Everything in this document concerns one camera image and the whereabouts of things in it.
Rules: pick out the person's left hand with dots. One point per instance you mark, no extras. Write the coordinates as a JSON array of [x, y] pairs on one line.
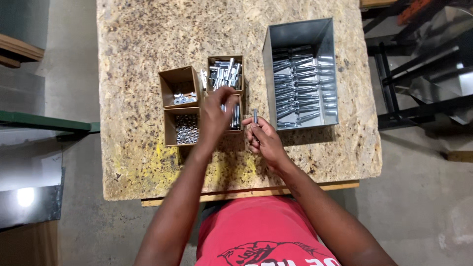
[[213, 117]]

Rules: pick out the person's right hand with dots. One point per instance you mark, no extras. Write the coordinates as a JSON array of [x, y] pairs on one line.
[[266, 142]]

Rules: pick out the person's right fingers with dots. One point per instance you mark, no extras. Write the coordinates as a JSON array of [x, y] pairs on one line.
[[253, 135]]

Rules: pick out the person's left fingers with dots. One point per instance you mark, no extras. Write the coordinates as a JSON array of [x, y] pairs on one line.
[[223, 96]]

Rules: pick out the silver anchor bolt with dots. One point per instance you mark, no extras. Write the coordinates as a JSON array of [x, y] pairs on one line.
[[255, 117]]

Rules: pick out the pile of silver bolts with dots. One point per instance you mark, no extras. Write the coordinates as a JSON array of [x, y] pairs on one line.
[[235, 115]]

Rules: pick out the cardboard box with bolts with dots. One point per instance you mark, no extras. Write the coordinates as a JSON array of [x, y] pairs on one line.
[[235, 115]]

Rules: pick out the cardboard box with sleeves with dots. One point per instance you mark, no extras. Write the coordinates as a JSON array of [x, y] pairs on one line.
[[225, 74]]

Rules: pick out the pile of silver sleeves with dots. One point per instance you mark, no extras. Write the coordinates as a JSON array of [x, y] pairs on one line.
[[226, 74]]

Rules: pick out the pile of silver washers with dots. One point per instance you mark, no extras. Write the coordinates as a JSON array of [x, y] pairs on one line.
[[184, 98]]

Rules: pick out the cardboard box with washers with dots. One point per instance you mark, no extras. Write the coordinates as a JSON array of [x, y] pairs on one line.
[[180, 87]]

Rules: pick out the pile of silver nuts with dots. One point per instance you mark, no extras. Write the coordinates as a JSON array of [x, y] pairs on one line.
[[186, 129]]

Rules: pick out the cardboard box with nuts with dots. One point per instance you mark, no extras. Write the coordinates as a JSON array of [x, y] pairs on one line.
[[181, 126]]

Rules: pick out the row of assembled anchor bolts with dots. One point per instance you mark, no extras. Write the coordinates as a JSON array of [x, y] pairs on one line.
[[299, 87]]

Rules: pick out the grey sheet metal bin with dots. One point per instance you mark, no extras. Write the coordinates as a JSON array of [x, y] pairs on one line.
[[301, 74]]

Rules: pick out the person's red printed shirt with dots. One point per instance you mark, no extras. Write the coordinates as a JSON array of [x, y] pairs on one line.
[[258, 236]]

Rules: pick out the black metal rack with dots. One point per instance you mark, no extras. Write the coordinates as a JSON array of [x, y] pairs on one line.
[[417, 70]]

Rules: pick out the green metal bench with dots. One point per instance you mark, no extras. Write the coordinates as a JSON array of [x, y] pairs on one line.
[[44, 123]]

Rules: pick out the wooden shelf board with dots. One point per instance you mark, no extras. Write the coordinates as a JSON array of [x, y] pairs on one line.
[[18, 50]]

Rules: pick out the sheet metal stack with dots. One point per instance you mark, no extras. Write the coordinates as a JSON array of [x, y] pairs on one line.
[[29, 181]]

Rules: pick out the wooden workbench frame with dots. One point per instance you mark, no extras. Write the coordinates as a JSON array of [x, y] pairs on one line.
[[236, 194]]

